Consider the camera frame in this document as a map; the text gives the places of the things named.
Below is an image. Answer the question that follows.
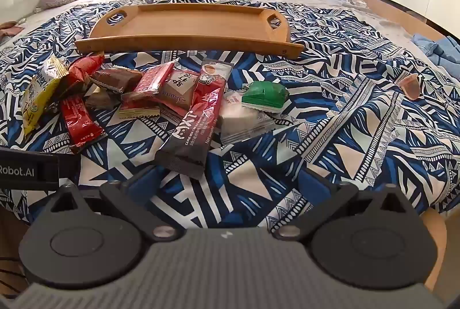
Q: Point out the red gold peanut packet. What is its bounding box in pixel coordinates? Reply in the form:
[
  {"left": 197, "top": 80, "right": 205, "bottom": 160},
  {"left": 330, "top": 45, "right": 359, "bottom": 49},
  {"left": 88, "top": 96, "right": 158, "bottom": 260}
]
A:
[{"left": 59, "top": 52, "right": 105, "bottom": 97}]

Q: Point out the red dotted snack packet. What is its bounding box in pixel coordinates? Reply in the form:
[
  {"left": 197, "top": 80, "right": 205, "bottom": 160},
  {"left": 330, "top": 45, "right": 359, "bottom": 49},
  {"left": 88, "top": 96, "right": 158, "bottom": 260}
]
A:
[{"left": 134, "top": 57, "right": 180, "bottom": 94}]

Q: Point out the wooden tray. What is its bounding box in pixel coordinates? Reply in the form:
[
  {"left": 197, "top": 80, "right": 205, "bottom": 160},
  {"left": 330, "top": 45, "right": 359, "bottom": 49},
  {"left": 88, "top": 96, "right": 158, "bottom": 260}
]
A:
[{"left": 74, "top": 3, "right": 305, "bottom": 60}]

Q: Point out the red black coffee stick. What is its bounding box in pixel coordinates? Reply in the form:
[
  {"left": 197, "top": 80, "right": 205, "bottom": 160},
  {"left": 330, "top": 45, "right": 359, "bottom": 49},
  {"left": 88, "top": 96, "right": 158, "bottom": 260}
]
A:
[{"left": 154, "top": 57, "right": 232, "bottom": 180}]

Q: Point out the red gold-edged wafer packet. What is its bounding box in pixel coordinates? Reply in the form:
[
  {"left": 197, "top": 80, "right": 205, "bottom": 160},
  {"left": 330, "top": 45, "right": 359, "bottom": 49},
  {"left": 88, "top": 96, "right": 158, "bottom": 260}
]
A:
[{"left": 118, "top": 91, "right": 161, "bottom": 121}]

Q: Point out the long red bar packet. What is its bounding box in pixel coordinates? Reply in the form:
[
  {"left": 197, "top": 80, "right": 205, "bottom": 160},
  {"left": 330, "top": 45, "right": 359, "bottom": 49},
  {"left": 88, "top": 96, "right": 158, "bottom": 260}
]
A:
[{"left": 59, "top": 93, "right": 105, "bottom": 155}]

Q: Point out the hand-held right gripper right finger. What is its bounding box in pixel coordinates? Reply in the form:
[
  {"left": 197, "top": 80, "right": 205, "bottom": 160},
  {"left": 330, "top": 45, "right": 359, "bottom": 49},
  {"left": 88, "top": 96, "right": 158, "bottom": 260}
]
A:
[{"left": 271, "top": 167, "right": 414, "bottom": 242}]

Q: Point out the dark brown chocolate packet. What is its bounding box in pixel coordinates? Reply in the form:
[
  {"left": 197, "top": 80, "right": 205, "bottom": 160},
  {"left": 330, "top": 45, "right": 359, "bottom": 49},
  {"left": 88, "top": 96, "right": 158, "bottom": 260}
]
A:
[{"left": 89, "top": 66, "right": 144, "bottom": 94}]

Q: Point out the clear white cake packet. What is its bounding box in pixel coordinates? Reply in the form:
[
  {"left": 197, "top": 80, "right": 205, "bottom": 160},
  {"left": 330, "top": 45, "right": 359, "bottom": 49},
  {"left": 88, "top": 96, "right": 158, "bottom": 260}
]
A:
[{"left": 217, "top": 88, "right": 279, "bottom": 146}]

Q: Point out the small brown snack packet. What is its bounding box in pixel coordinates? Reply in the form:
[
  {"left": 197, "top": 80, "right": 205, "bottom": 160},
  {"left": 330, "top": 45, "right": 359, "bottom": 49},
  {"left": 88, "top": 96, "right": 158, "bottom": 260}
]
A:
[{"left": 84, "top": 88, "right": 121, "bottom": 112}]

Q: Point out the pink white snack packet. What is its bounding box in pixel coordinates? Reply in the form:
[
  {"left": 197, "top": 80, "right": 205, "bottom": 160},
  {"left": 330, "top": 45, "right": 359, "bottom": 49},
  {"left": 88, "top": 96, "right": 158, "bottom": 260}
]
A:
[{"left": 158, "top": 70, "right": 200, "bottom": 117}]

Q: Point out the light blue cloth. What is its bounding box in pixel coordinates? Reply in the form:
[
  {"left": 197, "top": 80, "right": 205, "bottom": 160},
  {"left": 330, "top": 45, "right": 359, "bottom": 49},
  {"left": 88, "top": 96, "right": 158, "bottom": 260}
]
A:
[{"left": 411, "top": 32, "right": 460, "bottom": 78}]

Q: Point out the wooden bed frame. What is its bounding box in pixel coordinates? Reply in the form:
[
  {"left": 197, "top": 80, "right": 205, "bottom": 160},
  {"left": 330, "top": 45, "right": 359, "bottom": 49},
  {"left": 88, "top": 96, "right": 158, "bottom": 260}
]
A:
[{"left": 354, "top": 0, "right": 460, "bottom": 44}]

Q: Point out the green candy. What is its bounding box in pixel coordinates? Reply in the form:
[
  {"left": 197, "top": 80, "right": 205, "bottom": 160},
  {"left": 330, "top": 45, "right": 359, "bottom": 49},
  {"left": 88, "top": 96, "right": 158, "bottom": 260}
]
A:
[{"left": 241, "top": 80, "right": 290, "bottom": 113}]

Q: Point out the yellow snack packet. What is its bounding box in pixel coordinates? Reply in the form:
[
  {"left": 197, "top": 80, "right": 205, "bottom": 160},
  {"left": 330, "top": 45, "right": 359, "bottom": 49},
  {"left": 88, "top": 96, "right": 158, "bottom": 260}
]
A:
[{"left": 22, "top": 55, "right": 70, "bottom": 137}]

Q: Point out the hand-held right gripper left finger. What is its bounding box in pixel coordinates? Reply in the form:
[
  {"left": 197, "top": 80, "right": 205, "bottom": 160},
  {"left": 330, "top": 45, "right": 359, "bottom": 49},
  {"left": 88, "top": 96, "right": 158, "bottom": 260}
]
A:
[{"left": 47, "top": 166, "right": 180, "bottom": 243}]

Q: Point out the reddish brown cloth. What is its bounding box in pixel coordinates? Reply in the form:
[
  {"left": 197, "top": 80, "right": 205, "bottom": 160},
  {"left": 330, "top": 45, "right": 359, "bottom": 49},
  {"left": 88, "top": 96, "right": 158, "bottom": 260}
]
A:
[{"left": 0, "top": 21, "right": 24, "bottom": 40}]

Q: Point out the blue patterned blanket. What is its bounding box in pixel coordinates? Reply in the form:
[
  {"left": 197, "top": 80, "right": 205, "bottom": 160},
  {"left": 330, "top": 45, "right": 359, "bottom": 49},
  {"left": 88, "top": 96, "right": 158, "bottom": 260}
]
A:
[{"left": 0, "top": 0, "right": 460, "bottom": 234}]

